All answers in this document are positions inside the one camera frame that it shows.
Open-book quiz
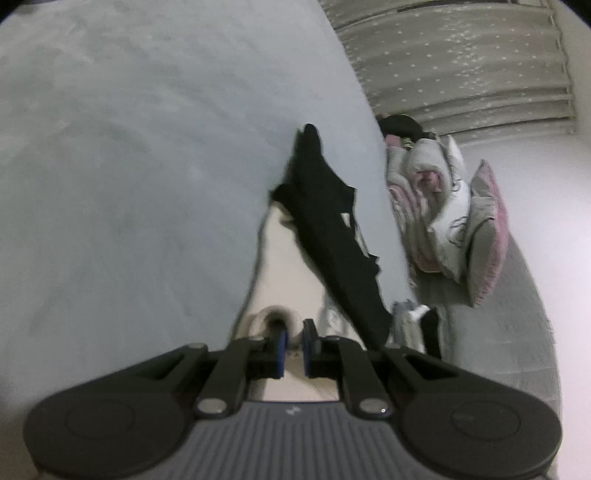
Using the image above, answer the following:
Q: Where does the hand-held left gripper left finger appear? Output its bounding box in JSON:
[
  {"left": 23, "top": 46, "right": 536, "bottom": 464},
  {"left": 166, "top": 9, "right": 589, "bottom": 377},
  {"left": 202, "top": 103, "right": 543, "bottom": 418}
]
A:
[{"left": 131, "top": 322, "right": 289, "bottom": 418}]

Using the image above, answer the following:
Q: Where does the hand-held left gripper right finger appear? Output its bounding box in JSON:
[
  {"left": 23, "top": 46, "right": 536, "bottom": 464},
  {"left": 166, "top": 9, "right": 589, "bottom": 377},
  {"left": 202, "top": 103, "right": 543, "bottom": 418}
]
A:
[{"left": 302, "top": 318, "right": 462, "bottom": 418}]

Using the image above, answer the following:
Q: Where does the cream shirt with black sleeves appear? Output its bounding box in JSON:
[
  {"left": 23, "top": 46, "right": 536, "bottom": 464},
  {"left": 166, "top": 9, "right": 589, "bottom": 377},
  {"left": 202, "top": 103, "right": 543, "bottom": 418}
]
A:
[{"left": 228, "top": 123, "right": 393, "bottom": 402}]

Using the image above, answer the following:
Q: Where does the folded white garment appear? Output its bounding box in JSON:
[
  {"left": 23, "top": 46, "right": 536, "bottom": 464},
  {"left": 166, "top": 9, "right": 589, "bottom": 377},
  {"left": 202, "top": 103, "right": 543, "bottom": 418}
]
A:
[{"left": 409, "top": 302, "right": 430, "bottom": 352}]

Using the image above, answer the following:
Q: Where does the folded floral quilt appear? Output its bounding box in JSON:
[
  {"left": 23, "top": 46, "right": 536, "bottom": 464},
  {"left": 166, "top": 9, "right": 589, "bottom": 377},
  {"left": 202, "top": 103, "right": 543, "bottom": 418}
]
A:
[{"left": 385, "top": 134, "right": 474, "bottom": 284}]

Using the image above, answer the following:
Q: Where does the pink and grey pillow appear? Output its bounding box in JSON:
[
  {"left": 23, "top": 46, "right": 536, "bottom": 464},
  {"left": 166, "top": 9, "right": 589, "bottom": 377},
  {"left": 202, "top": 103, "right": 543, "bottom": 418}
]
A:
[{"left": 464, "top": 159, "right": 509, "bottom": 309}]

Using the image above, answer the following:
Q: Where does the dark cloth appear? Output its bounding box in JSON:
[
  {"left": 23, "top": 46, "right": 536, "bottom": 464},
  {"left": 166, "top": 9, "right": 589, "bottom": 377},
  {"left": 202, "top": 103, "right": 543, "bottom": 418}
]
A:
[{"left": 378, "top": 115, "right": 437, "bottom": 144}]

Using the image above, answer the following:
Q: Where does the grey star-patterned curtain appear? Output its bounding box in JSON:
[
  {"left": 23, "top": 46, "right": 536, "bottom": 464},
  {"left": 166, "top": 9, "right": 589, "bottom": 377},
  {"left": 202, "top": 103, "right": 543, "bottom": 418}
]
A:
[{"left": 318, "top": 0, "right": 578, "bottom": 144}]

